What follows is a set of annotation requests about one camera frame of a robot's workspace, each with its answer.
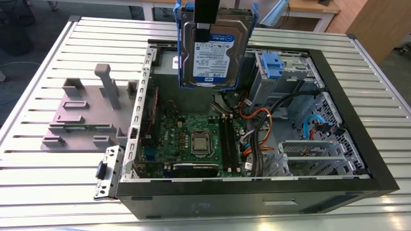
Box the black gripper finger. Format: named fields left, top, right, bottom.
left=193, top=0, right=221, bottom=43

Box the blue plastic bay carrier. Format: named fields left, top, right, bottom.
left=261, top=52, right=285, bottom=79

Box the red black twisted wire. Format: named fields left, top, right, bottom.
left=145, top=87, right=160, bottom=139

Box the black office chair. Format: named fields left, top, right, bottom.
left=0, top=0, right=36, bottom=57

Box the green motherboard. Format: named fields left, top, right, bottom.
left=139, top=114, right=255, bottom=179

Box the thick black cable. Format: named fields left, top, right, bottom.
left=249, top=90, right=321, bottom=178

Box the blue data wire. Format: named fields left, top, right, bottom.
left=303, top=115, right=329, bottom=140

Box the metal disk bay cage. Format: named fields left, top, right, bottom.
left=248, top=51, right=325, bottom=116

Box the black graphics card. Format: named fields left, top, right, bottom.
left=163, top=163, right=221, bottom=179

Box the hinged metal slot bracket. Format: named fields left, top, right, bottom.
left=92, top=145, right=125, bottom=200

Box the black open PC case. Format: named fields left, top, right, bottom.
left=113, top=38, right=400, bottom=219

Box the CPU socket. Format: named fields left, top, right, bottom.
left=188, top=129, right=212, bottom=158

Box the green RAM stick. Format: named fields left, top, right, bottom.
left=64, top=124, right=97, bottom=132

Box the perforated metal disk bay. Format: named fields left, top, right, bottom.
left=277, top=139, right=368, bottom=178

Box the orange yellow power wire bundle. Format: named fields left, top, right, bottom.
left=239, top=108, right=273, bottom=151

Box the hard disk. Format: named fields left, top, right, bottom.
left=172, top=0, right=260, bottom=92

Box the wooden cabinet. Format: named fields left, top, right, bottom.
left=325, top=0, right=411, bottom=64

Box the silver CPU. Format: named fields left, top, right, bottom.
left=192, top=137, right=208, bottom=150

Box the black RAM slot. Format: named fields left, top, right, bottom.
left=227, top=114, right=241, bottom=173
left=219, top=114, right=233, bottom=173

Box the wooden top desk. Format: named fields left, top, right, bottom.
left=128, top=0, right=341, bottom=33

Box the silver power supply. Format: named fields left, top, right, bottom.
left=151, top=50, right=216, bottom=116

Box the grey parts rack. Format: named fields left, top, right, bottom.
left=41, top=64, right=141, bottom=153

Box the black power connector wire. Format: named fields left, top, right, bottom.
left=316, top=122, right=347, bottom=139

